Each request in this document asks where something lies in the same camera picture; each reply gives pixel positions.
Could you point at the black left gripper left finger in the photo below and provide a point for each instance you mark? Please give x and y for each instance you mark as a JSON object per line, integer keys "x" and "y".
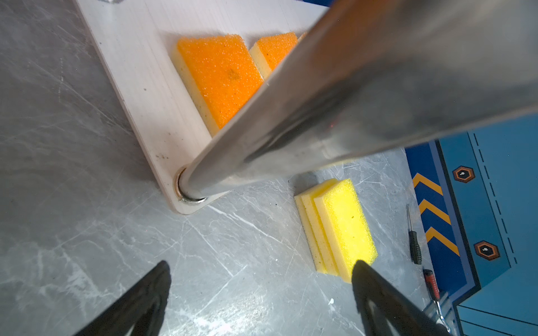
{"x": 140, "y": 311}

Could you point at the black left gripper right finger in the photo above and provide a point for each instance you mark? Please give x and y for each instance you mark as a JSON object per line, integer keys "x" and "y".
{"x": 384, "y": 310}

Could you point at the yellow sponge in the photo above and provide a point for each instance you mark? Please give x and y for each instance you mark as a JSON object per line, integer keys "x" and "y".
{"x": 322, "y": 253}
{"x": 346, "y": 227}

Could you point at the yellow sponge bottom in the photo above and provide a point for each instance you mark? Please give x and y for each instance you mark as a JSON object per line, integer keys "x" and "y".
{"x": 322, "y": 253}

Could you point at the orange sponge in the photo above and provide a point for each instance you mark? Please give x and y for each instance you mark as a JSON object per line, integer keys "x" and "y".
{"x": 219, "y": 75}
{"x": 268, "y": 52}

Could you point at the white two-tier metal shelf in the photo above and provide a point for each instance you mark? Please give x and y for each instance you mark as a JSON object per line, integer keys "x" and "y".
{"x": 367, "y": 77}

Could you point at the red-handled ratchet tool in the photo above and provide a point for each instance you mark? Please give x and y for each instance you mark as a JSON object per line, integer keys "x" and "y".
{"x": 433, "y": 288}

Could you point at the black-handled screwdriver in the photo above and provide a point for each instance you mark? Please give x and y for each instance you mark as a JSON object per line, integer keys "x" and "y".
{"x": 415, "y": 251}

